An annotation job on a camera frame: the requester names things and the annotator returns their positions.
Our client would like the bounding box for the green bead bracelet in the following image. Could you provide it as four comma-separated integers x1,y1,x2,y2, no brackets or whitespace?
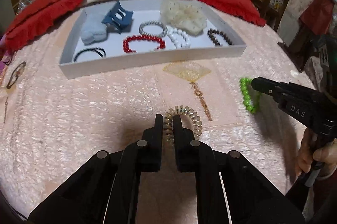
239,76,262,115

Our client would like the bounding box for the clear spiral hair tie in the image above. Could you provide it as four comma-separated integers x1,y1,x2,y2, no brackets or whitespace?
162,105,203,144

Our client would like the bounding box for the dark brown bead bracelet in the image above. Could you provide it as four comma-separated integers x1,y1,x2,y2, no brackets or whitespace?
207,28,234,47

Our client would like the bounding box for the black hair elastic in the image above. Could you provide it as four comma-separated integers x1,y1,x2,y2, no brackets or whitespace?
73,47,106,62

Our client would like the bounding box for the red bead bracelet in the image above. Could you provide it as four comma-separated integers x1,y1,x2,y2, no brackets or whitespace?
122,34,167,54

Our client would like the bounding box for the white pearl bracelet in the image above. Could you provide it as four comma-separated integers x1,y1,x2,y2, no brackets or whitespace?
167,25,191,49

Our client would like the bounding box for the cream dotted scrunchie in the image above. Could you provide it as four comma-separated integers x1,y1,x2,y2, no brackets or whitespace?
160,0,207,36

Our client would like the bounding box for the light blue fluffy scrunchie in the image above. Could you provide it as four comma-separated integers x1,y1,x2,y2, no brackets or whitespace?
80,14,107,45

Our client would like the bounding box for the silver mesh bracelet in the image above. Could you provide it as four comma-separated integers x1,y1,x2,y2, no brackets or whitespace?
138,20,169,38

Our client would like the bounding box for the blue hair claw clip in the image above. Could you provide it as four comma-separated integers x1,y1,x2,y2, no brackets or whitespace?
102,1,134,33

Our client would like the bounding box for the right hand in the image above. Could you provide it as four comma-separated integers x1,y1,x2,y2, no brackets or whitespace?
295,128,336,177

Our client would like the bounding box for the pink quilted bedspread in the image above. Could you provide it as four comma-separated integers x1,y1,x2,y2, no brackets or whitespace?
1,13,312,215

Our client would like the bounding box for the white shallow tray box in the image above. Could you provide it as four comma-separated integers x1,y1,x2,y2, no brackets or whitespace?
59,0,247,79

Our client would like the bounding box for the red ruffled cushion left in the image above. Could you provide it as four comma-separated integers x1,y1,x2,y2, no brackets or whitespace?
4,0,84,52

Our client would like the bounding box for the black hair tie with charm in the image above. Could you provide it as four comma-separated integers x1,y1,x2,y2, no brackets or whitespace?
5,61,27,90

